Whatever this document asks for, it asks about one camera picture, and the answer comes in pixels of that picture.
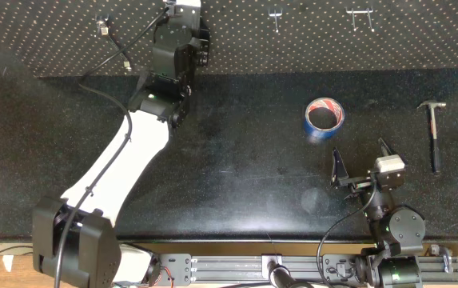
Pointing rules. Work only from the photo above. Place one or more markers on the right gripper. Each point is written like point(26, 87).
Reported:
point(356, 183)

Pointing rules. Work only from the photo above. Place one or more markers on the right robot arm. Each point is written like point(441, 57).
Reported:
point(406, 230)

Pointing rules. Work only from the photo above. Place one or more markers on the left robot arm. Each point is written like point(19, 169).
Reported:
point(140, 148)

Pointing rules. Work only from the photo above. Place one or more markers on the black pegboard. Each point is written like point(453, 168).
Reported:
point(292, 44)

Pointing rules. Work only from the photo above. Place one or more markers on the roll of blue tape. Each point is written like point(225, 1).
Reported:
point(318, 131)

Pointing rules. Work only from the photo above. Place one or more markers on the hammer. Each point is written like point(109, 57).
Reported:
point(433, 124)

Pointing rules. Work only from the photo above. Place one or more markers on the metal hook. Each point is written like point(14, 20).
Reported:
point(359, 12)
point(101, 17)
point(275, 16)

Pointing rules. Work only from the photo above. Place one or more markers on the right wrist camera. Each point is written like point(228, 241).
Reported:
point(388, 163)

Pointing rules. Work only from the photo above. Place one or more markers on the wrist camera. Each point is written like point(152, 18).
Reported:
point(188, 3)
point(388, 163)

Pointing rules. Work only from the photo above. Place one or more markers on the mounting rail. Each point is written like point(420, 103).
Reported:
point(228, 270)

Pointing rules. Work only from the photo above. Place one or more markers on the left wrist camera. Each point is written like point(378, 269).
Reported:
point(188, 3)

